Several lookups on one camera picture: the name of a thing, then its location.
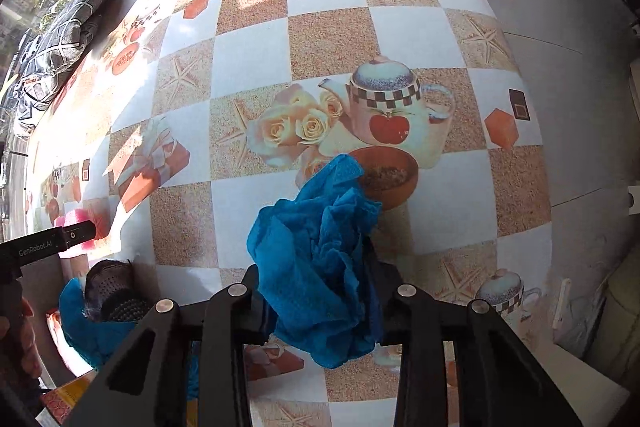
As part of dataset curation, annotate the blue crinkled scrunchie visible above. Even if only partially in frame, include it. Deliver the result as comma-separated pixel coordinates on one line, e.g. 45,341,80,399
246,155,383,369

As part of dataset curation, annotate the pink sponge block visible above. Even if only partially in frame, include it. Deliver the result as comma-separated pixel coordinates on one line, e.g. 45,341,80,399
53,208,111,254

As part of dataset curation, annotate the person's left hand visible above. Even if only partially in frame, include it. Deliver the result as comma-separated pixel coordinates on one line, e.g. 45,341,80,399
0,296,44,381

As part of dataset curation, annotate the blue mesh fabric item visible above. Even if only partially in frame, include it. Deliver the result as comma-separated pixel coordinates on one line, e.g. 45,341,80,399
57,258,202,400

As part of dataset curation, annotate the red patterned box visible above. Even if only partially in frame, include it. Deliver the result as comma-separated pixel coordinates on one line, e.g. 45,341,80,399
36,371,96,426

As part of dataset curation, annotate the navy grid pattern pillow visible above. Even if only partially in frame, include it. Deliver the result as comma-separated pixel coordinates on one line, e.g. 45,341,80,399
14,0,105,134

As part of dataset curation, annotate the checkered printed tablecloth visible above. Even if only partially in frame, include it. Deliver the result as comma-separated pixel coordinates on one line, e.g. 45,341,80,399
25,0,551,426

